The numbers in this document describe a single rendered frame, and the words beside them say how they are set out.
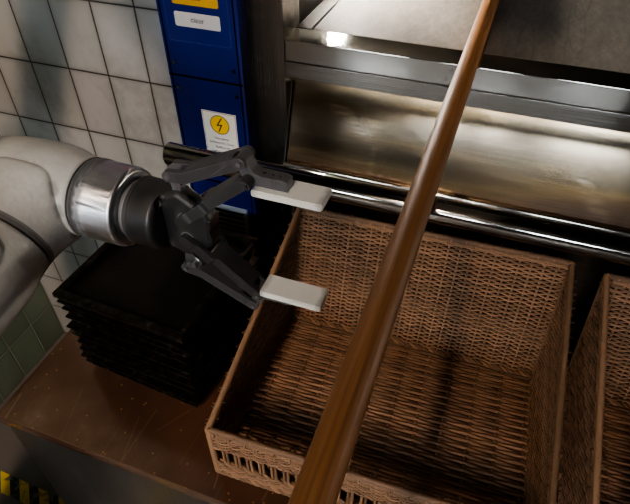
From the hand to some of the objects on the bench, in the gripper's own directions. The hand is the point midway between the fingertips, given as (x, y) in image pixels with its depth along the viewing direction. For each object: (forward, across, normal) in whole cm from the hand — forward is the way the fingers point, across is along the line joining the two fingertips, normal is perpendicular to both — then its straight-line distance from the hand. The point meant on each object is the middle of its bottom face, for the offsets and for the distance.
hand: (314, 252), depth 55 cm
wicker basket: (+8, +61, -24) cm, 66 cm away
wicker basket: (+68, +60, -24) cm, 94 cm away
